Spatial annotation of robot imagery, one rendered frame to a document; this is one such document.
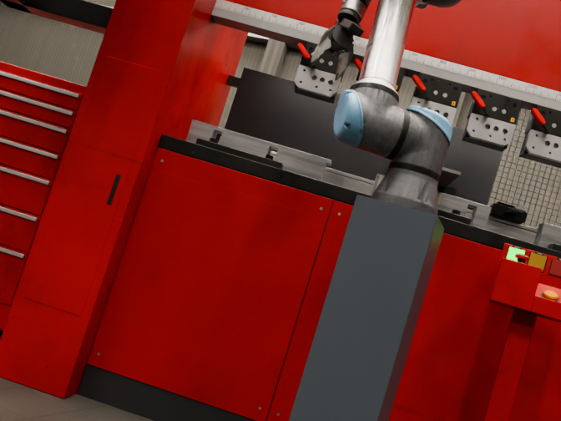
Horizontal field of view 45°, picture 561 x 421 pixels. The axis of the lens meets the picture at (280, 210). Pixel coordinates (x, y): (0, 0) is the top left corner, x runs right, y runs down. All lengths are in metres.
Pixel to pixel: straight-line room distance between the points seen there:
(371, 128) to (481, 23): 1.06
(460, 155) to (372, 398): 1.62
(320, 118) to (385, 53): 1.33
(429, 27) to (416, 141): 0.97
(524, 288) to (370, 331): 0.63
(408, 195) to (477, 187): 1.41
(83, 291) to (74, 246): 0.14
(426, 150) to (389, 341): 0.42
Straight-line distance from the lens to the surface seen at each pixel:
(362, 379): 1.47
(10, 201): 2.69
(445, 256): 2.19
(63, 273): 2.21
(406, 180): 1.51
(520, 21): 2.51
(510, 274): 1.96
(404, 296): 1.45
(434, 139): 1.54
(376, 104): 1.51
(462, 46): 2.44
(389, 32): 1.62
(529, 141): 2.40
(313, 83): 2.36
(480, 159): 2.92
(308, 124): 2.88
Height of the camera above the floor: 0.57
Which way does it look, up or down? 5 degrees up
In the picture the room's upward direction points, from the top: 17 degrees clockwise
